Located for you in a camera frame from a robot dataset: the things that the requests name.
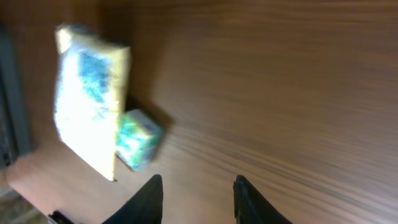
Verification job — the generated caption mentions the small teal tissue pack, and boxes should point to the small teal tissue pack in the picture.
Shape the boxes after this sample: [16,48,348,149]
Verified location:
[116,109,164,171]

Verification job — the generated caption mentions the dark grey perforated basket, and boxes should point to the dark grey perforated basket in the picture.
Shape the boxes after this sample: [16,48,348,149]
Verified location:
[1,24,33,170]

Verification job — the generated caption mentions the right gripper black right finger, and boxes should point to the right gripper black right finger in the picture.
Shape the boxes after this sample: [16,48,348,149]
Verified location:
[233,175,292,224]

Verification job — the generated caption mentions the cream snack bag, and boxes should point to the cream snack bag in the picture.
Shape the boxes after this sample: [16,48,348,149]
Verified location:
[53,24,132,181]

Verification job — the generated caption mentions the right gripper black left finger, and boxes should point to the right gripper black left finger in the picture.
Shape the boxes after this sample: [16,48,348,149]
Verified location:
[103,174,164,224]

